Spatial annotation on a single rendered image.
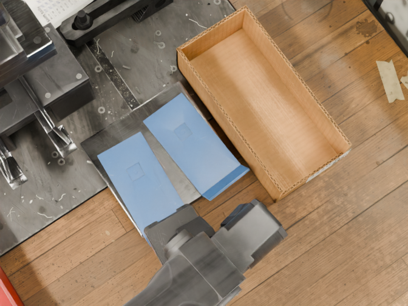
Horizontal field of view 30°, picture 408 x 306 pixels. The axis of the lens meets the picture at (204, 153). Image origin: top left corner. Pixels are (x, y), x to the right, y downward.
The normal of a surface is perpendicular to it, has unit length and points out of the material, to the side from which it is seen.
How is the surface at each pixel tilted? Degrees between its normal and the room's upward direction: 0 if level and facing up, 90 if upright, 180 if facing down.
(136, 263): 0
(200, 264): 42
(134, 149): 0
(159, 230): 30
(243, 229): 5
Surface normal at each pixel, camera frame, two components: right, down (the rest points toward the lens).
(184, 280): 0.50, -0.62
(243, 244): -0.05, -0.19
